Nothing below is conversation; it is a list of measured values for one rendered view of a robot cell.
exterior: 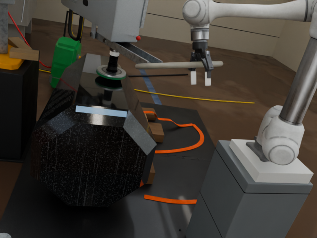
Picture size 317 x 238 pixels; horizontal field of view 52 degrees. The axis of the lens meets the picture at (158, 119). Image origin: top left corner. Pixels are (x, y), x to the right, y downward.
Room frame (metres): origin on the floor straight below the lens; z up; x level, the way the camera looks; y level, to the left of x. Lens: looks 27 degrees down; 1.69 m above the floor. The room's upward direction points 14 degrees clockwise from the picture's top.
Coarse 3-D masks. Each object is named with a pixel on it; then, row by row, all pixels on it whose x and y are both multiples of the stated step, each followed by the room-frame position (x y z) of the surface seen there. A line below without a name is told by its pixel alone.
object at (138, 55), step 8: (96, 32) 2.33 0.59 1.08; (104, 40) 2.23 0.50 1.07; (112, 48) 2.16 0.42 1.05; (120, 48) 2.09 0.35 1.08; (128, 48) 2.21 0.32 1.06; (136, 48) 2.15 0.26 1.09; (128, 56) 2.02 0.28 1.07; (136, 56) 1.96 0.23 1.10; (144, 56) 2.07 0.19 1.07; (152, 56) 2.02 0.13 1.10
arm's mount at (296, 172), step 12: (240, 144) 1.61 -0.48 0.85; (240, 156) 1.53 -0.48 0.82; (252, 156) 1.50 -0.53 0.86; (252, 168) 1.41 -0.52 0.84; (264, 168) 1.40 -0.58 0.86; (276, 168) 1.43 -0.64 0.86; (288, 168) 1.46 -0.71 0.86; (300, 168) 1.49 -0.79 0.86; (264, 180) 1.37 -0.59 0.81; (276, 180) 1.39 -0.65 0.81; (288, 180) 1.41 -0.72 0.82; (300, 180) 1.44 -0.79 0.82
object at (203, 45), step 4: (192, 44) 1.60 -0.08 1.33; (196, 44) 1.58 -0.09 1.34; (200, 44) 1.57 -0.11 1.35; (204, 44) 1.58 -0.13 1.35; (192, 48) 1.59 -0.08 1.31; (196, 48) 1.57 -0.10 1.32; (200, 48) 1.57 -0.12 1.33; (204, 48) 1.57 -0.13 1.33; (196, 52) 1.61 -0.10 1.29; (200, 52) 1.57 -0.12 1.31; (204, 56) 1.57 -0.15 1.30
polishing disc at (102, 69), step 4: (100, 68) 2.23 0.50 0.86; (104, 68) 2.24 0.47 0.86; (120, 68) 2.33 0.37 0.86; (100, 72) 2.16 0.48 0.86; (104, 72) 2.17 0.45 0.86; (108, 72) 2.19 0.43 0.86; (120, 72) 2.25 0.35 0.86; (124, 72) 2.27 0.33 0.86; (108, 76) 2.14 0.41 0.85; (112, 76) 2.14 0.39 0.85; (116, 76) 2.15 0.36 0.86; (120, 76) 2.18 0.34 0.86
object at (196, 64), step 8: (136, 64) 1.69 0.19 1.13; (144, 64) 1.60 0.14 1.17; (152, 64) 1.57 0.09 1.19; (160, 64) 1.55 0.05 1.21; (168, 64) 1.54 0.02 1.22; (176, 64) 1.54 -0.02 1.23; (184, 64) 1.54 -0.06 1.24; (192, 64) 1.55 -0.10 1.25; (200, 64) 1.57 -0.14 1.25; (216, 64) 1.63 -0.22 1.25
